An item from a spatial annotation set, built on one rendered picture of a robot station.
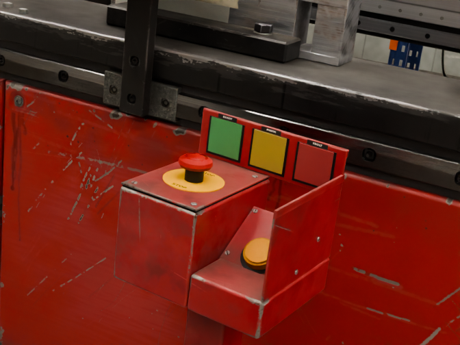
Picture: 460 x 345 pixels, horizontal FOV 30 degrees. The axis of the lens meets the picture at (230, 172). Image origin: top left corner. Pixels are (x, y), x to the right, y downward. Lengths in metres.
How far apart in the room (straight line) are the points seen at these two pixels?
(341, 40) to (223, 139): 0.26
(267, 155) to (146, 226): 0.18
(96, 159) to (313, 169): 0.43
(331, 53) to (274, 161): 0.26
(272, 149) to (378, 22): 0.51
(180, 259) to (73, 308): 0.52
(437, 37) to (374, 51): 4.19
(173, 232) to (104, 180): 0.40
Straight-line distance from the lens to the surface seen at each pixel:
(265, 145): 1.03
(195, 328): 1.04
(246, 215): 1.01
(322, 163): 0.99
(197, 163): 0.97
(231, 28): 1.25
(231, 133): 1.05
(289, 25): 1.25
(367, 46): 5.64
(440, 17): 1.45
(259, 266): 0.96
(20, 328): 1.53
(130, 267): 0.99
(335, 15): 1.23
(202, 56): 1.19
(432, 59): 5.59
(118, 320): 1.40
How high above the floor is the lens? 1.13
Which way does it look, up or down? 20 degrees down
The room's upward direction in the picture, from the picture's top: 7 degrees clockwise
